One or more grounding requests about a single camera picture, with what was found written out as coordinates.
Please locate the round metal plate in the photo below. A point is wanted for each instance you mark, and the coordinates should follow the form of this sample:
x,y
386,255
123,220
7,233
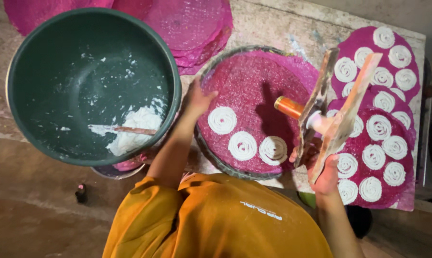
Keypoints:
x,y
108,172

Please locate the person's orange shirt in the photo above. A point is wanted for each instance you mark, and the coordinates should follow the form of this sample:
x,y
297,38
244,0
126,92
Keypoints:
x,y
219,222

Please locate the large green plastic basin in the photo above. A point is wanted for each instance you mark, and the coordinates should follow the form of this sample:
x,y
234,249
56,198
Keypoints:
x,y
76,89

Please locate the black round object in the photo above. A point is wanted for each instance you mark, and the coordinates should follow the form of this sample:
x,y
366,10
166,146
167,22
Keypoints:
x,y
359,220

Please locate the wooden dough press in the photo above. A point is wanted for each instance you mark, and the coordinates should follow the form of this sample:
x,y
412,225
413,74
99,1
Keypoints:
x,y
339,118

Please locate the white dough spiral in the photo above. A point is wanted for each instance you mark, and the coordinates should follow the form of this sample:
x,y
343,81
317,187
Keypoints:
x,y
242,146
273,150
222,120

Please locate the white dough lump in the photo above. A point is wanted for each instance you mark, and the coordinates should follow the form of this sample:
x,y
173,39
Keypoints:
x,y
139,120

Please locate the wooden spatula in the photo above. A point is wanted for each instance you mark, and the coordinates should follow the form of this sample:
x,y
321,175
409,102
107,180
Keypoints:
x,y
137,130

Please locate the stack of pink sheets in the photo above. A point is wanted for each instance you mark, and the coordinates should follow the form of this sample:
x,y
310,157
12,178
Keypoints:
x,y
191,25

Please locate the person's left hand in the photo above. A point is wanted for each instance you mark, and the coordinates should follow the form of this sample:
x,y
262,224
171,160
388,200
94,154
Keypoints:
x,y
196,100

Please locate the round woven tray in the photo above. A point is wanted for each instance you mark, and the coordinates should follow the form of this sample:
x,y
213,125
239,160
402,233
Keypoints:
x,y
211,159

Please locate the small dark bottle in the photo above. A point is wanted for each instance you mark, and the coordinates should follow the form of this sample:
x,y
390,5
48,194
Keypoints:
x,y
81,194

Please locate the green round object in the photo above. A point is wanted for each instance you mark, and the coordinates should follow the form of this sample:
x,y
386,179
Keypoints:
x,y
308,200

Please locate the pink round sheet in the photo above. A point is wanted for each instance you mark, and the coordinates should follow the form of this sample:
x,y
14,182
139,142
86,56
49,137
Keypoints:
x,y
398,107
237,86
370,53
357,168

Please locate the dark metal frame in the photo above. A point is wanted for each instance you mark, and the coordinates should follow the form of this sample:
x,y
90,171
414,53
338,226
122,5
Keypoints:
x,y
426,143

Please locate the person's right hand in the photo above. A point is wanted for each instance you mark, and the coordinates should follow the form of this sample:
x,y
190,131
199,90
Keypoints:
x,y
330,175

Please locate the person's right fingers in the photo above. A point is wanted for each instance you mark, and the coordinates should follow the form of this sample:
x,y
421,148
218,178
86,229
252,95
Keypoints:
x,y
314,152

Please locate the pink bowl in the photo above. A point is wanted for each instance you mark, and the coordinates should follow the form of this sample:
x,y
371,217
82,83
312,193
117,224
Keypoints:
x,y
128,165

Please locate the group of dough spirals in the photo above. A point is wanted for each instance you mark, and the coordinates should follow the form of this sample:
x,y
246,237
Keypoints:
x,y
379,127

